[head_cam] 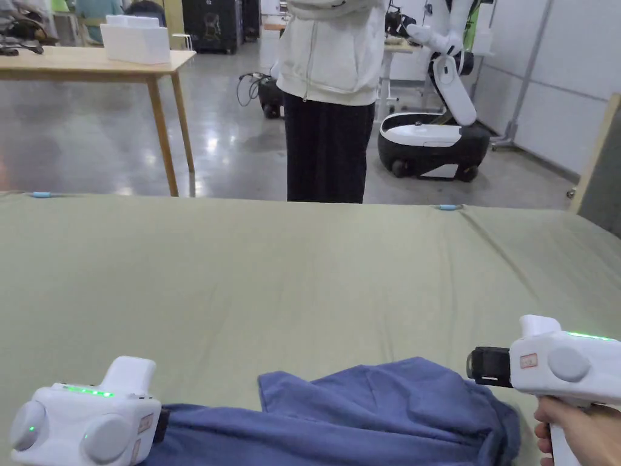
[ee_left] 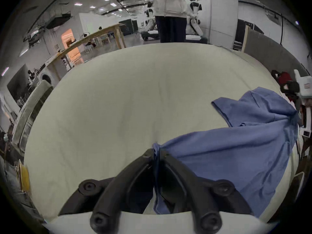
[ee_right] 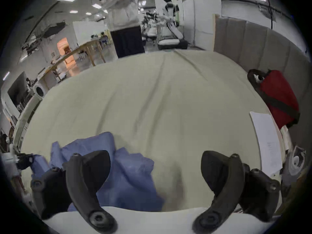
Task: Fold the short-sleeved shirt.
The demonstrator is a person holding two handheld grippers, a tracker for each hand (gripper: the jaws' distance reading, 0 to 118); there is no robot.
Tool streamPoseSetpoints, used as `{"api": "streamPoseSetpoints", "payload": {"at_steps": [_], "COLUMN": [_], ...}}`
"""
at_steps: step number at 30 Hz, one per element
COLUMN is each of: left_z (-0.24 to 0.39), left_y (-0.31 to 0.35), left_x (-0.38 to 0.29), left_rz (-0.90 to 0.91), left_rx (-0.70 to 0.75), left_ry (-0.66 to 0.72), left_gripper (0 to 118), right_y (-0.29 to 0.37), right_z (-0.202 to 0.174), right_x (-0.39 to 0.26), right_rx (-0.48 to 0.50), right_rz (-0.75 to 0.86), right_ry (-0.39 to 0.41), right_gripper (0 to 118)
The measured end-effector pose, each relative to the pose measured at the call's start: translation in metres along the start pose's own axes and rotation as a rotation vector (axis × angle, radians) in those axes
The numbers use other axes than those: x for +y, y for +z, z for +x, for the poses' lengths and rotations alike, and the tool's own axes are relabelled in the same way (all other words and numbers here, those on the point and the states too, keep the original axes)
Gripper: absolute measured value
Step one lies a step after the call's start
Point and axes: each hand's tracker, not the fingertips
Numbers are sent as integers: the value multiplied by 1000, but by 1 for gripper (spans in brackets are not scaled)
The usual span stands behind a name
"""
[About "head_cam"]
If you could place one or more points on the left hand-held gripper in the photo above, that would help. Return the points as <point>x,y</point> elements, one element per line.
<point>92,420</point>

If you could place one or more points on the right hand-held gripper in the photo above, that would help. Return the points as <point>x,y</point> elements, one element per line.
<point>558,364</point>

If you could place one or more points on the blue garment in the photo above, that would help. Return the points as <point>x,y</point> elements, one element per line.
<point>349,417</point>

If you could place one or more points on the small black wheeled robot base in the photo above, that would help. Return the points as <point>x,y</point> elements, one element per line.
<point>269,94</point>

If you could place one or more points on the person's right hand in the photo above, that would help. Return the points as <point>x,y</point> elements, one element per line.
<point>589,429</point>

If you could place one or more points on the blue sheet clip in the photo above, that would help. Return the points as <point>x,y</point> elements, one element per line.
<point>450,208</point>
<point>41,195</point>

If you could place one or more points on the bed with pale green sheet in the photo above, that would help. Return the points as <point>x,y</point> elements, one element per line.
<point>271,272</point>

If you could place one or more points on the white wheeled robot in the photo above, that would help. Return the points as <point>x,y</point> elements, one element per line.
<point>436,97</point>

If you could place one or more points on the black wheeled case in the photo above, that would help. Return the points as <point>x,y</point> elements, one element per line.
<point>211,24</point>

